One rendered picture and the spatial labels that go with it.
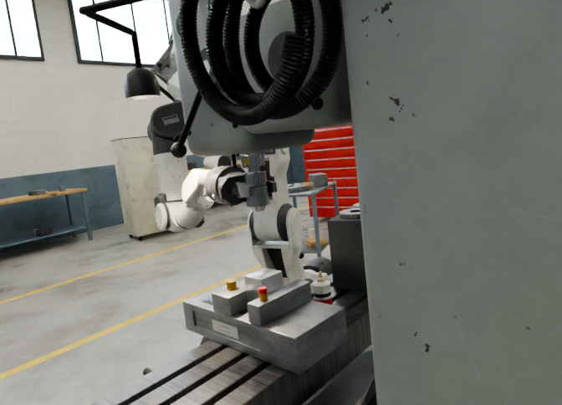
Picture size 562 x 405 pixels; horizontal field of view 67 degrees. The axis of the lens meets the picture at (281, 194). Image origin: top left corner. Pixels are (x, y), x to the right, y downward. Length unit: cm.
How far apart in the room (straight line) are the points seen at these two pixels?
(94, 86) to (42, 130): 133
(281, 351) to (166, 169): 69
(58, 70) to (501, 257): 874
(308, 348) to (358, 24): 56
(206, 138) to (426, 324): 51
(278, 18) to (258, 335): 56
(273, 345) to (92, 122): 835
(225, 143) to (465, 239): 48
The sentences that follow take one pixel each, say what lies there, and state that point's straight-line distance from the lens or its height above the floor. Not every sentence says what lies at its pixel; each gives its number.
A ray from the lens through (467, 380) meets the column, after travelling 46.
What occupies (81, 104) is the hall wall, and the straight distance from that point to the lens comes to 897.
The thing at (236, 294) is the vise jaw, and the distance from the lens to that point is 89.
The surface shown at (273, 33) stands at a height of 148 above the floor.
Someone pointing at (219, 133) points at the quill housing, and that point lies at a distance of 77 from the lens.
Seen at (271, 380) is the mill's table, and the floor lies 92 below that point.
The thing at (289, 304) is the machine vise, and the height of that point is 100.
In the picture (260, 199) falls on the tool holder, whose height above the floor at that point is 121.
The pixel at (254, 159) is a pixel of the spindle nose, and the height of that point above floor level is 129.
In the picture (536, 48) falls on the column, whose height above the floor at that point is 137.
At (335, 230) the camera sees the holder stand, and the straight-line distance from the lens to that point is 111.
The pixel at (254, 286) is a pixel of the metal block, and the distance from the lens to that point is 87.
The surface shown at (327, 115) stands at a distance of 59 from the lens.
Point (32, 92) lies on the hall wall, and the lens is 869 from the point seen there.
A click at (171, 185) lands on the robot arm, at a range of 128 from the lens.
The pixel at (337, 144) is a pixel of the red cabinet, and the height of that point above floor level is 117.
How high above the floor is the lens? 133
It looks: 7 degrees down
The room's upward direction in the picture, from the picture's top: 6 degrees counter-clockwise
